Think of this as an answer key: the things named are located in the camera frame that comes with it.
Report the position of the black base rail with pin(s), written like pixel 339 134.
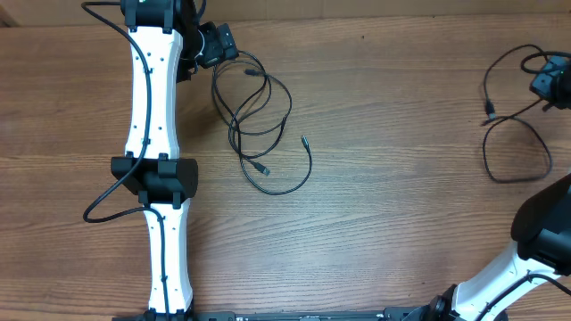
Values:
pixel 388 314

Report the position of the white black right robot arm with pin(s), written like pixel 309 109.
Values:
pixel 540 249

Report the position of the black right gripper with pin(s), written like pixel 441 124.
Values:
pixel 540 86

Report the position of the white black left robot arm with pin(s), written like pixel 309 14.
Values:
pixel 168 44

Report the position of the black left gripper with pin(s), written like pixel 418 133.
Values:
pixel 219 53

